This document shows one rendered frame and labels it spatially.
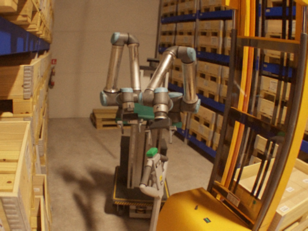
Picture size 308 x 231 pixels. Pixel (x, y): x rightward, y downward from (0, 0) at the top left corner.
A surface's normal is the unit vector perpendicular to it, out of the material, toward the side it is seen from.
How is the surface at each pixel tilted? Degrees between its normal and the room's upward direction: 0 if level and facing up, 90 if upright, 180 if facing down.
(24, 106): 90
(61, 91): 90
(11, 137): 90
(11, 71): 90
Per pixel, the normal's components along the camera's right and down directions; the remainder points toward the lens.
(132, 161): 0.04, 0.26
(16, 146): 0.38, 0.28
